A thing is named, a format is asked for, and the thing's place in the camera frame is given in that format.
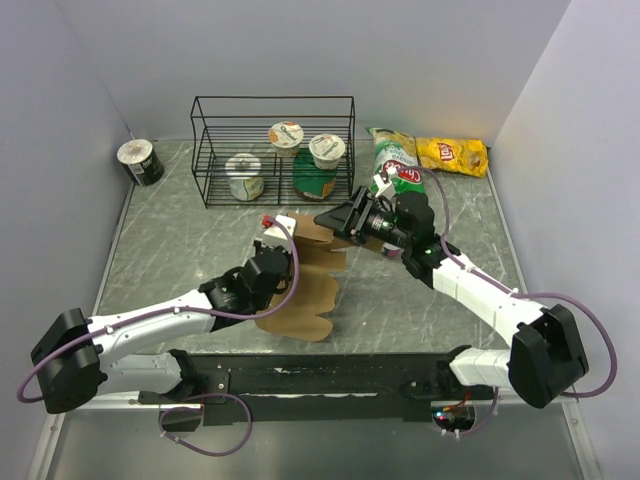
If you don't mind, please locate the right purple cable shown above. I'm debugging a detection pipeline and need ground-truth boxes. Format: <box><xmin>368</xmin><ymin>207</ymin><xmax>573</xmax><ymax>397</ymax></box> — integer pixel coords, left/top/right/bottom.
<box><xmin>394</xmin><ymin>165</ymin><xmax>619</xmax><ymax>436</ymax></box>

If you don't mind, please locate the black chips can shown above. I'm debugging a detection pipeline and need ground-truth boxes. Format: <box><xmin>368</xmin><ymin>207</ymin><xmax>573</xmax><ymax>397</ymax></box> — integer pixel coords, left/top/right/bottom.
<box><xmin>116</xmin><ymin>139</ymin><xmax>164</xmax><ymax>187</ymax></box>

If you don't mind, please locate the green Chuba chips bag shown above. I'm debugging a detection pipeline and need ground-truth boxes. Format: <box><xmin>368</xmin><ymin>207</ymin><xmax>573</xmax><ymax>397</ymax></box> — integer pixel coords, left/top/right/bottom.
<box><xmin>367</xmin><ymin>128</ymin><xmax>426</xmax><ymax>196</ymax></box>

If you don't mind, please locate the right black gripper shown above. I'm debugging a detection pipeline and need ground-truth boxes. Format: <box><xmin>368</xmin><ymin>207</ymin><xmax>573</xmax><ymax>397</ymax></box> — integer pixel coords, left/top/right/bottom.
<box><xmin>314</xmin><ymin>185</ymin><xmax>413</xmax><ymax>250</ymax></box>

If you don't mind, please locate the brown cardboard box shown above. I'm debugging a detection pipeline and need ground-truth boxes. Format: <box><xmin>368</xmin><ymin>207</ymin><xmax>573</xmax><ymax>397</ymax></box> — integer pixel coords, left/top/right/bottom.
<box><xmin>255</xmin><ymin>211</ymin><xmax>355</xmax><ymax>342</ymax></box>

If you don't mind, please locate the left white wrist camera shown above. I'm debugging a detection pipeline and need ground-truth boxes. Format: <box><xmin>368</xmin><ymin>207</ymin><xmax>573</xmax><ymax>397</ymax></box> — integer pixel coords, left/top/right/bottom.
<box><xmin>260</xmin><ymin>215</ymin><xmax>297</xmax><ymax>251</ymax></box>

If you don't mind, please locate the black wire rack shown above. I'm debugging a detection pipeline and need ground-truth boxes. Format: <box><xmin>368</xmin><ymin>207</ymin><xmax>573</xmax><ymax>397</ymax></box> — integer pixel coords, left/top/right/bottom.
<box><xmin>190</xmin><ymin>95</ymin><xmax>356</xmax><ymax>208</ymax></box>

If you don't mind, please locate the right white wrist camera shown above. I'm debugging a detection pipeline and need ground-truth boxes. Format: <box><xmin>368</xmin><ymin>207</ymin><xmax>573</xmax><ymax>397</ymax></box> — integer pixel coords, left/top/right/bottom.
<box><xmin>373</xmin><ymin>166</ymin><xmax>398</xmax><ymax>200</ymax></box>

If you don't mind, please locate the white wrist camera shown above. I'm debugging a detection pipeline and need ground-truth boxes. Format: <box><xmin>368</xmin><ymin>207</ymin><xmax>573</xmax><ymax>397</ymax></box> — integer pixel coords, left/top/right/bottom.
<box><xmin>260</xmin><ymin>215</ymin><xmax>297</xmax><ymax>251</ymax></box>
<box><xmin>373</xmin><ymin>166</ymin><xmax>398</xmax><ymax>200</ymax></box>

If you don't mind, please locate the orange yogurt cup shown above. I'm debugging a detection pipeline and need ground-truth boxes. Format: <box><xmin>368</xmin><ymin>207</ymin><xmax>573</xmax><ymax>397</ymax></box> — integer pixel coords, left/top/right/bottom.
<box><xmin>268</xmin><ymin>121</ymin><xmax>304</xmax><ymax>158</ymax></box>

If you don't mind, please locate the aluminium rail frame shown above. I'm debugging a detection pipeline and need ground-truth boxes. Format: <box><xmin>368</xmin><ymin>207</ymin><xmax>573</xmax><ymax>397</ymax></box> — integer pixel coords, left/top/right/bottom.
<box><xmin>29</xmin><ymin>141</ymin><xmax>602</xmax><ymax>479</ymax></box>

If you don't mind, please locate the green lidded brown jar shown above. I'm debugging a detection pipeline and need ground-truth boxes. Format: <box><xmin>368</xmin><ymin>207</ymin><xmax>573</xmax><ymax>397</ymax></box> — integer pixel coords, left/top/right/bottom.
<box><xmin>293</xmin><ymin>148</ymin><xmax>337</xmax><ymax>201</ymax></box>

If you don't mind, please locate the pale yogurt cup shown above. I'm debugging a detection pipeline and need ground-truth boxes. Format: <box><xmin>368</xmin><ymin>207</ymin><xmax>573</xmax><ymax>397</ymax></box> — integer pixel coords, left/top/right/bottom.
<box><xmin>225</xmin><ymin>153</ymin><xmax>264</xmax><ymax>202</ymax></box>

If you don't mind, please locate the yellow Lays chips bag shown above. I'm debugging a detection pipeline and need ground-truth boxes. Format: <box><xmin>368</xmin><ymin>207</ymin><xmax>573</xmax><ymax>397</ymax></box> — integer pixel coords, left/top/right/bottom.
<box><xmin>416</xmin><ymin>137</ymin><xmax>489</xmax><ymax>178</ymax></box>

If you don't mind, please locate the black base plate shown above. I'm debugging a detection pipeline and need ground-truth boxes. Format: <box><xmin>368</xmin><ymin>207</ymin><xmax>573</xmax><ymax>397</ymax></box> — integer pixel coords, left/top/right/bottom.
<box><xmin>138</xmin><ymin>351</ymin><xmax>493</xmax><ymax>426</ymax></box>

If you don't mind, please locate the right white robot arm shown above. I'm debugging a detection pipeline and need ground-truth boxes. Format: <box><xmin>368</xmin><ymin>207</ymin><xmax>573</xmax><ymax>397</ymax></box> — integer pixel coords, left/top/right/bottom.
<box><xmin>314</xmin><ymin>187</ymin><xmax>589</xmax><ymax>408</ymax></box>

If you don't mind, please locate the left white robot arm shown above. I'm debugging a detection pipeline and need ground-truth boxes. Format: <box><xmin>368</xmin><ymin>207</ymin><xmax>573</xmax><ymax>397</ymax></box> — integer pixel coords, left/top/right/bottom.
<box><xmin>30</xmin><ymin>240</ymin><xmax>299</xmax><ymax>414</ymax></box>

